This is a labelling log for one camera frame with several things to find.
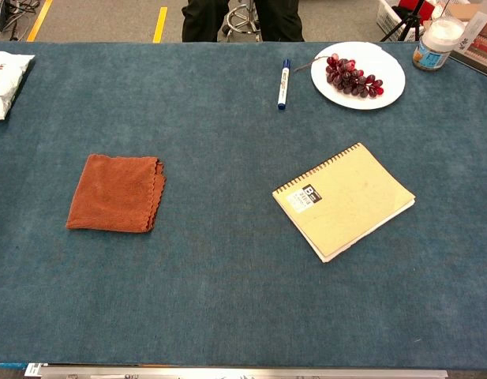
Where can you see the aluminium profile rail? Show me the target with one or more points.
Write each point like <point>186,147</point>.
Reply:
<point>227,373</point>

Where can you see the blue white marker pen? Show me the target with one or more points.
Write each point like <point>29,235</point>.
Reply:
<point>283,85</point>

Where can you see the white plastic basket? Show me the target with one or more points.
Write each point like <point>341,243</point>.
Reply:
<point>387,17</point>

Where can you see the patterned flat box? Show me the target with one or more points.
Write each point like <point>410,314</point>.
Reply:
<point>482,43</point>

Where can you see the chrome stool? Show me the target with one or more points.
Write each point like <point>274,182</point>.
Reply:
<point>239,17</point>

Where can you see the white round plate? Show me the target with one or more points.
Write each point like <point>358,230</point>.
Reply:
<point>385,63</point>

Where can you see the red object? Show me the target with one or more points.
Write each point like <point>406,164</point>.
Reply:
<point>428,10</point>

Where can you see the black tripod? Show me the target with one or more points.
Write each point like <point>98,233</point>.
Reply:
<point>410,21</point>

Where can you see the white snack bag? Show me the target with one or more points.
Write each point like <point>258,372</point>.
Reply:
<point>2,83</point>

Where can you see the red grape bunch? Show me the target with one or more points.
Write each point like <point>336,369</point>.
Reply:
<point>345,77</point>

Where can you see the tan spiral notebook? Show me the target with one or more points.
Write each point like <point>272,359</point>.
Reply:
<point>353,205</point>

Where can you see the person in black trousers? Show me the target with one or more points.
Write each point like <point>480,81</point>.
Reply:
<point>199,19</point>

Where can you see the blue felt table mat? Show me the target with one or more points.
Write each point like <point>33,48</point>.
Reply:
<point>227,158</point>

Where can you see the folded orange cloth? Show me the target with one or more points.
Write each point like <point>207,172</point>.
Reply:
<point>113,193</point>

